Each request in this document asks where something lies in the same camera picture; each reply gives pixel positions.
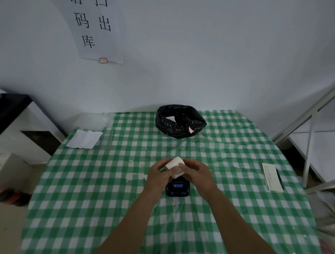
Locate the person's left hand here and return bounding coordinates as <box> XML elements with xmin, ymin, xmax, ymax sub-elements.
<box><xmin>144</xmin><ymin>159</ymin><xmax>174</xmax><ymax>196</ymax></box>

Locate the person's right hand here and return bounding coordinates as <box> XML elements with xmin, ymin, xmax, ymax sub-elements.
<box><xmin>178</xmin><ymin>159</ymin><xmax>218</xmax><ymax>203</ymax></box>

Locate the white label paper roll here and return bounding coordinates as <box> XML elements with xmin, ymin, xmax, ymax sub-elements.
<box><xmin>164</xmin><ymin>156</ymin><xmax>186</xmax><ymax>180</ymax></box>

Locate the person's left forearm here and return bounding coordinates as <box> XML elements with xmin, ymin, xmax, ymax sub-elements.
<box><xmin>95</xmin><ymin>189</ymin><xmax>161</xmax><ymax>254</ymax></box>

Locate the person's right forearm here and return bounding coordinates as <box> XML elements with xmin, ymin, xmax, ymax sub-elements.
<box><xmin>205</xmin><ymin>189</ymin><xmax>277</xmax><ymax>254</ymax></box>

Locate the green checkered tablecloth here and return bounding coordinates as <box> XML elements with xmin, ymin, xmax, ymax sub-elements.
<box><xmin>20</xmin><ymin>110</ymin><xmax>322</xmax><ymax>254</ymax></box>

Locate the black label printer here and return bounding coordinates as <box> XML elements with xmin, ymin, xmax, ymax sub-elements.
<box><xmin>165</xmin><ymin>175</ymin><xmax>191</xmax><ymax>197</ymax></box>

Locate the black plastic bag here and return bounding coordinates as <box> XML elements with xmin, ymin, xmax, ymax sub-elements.
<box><xmin>155</xmin><ymin>105</ymin><xmax>207</xmax><ymax>139</ymax></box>

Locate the white notepad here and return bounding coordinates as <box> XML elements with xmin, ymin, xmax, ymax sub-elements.
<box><xmin>261</xmin><ymin>163</ymin><xmax>284</xmax><ymax>193</ymax></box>

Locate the white folded paper sheet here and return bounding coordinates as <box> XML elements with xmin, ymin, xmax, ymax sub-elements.
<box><xmin>65</xmin><ymin>129</ymin><xmax>103</xmax><ymax>150</ymax></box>

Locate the black pen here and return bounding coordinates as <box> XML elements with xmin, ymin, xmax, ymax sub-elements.
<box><xmin>276</xmin><ymin>169</ymin><xmax>285</xmax><ymax>190</ymax></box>

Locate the white metal rack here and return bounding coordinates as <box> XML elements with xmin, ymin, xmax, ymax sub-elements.
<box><xmin>273</xmin><ymin>85</ymin><xmax>335</xmax><ymax>194</ymax></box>

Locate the white plastic sack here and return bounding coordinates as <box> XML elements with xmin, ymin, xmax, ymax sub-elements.
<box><xmin>306</xmin><ymin>190</ymin><xmax>335</xmax><ymax>254</ymax></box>

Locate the white side cabinet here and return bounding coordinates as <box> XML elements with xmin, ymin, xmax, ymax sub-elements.
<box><xmin>0</xmin><ymin>90</ymin><xmax>66</xmax><ymax>165</ymax></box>

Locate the white paper wall sign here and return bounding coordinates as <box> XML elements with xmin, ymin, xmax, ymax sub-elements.
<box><xmin>54</xmin><ymin>0</ymin><xmax>124</xmax><ymax>64</ymax></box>

